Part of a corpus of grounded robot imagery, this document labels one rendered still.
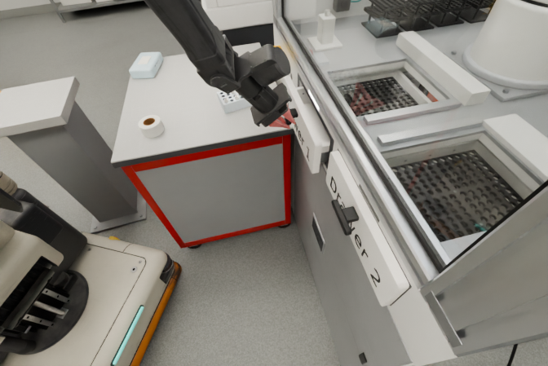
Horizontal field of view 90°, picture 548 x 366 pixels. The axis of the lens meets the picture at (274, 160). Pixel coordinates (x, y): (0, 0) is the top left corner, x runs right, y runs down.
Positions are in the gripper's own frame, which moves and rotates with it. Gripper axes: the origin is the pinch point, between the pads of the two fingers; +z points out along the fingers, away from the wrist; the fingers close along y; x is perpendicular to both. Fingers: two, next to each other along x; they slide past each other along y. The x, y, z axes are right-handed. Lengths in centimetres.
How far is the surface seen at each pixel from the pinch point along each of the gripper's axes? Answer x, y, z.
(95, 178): 46, -99, -5
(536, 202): -45, 22, -19
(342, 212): -28.1, 2.6, 0.4
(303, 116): -1.8, 4.0, -0.7
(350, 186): -23.9, 6.1, 0.8
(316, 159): -11.5, 1.4, 3.8
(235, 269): 1, -75, 57
